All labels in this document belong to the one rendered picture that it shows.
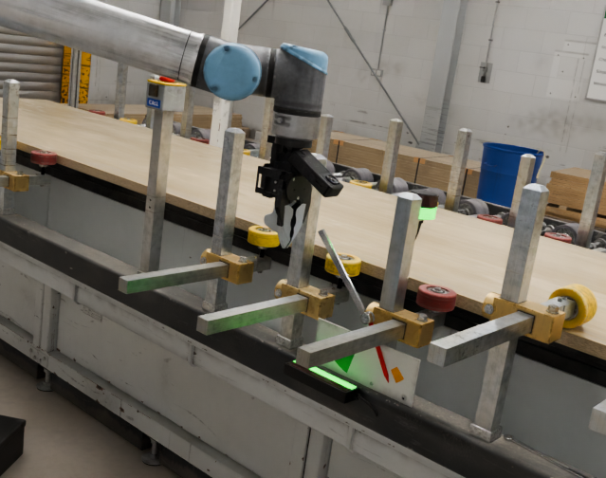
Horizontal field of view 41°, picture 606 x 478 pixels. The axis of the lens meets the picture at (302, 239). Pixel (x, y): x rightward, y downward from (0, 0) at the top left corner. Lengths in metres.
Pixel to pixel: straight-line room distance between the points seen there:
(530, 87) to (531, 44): 0.45
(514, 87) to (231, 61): 7.85
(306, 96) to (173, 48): 0.27
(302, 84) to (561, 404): 0.82
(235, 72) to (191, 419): 1.41
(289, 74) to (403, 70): 8.22
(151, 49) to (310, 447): 1.17
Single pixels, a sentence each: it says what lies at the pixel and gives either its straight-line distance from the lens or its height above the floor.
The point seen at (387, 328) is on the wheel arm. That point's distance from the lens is 1.54.
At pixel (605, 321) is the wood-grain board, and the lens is 1.74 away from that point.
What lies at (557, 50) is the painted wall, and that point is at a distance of 8.97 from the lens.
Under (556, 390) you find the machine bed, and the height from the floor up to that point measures 0.76.
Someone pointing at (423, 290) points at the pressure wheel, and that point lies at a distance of 1.66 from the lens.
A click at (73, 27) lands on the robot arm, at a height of 1.34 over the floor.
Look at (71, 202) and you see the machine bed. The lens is 2.79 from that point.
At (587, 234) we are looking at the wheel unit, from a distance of 2.58.
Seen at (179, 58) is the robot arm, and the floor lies 1.31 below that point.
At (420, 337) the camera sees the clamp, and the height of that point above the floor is 0.84.
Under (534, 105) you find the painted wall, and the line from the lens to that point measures 9.01.
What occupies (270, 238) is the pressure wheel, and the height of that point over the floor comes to 0.90.
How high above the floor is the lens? 1.36
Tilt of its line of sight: 14 degrees down
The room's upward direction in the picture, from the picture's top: 8 degrees clockwise
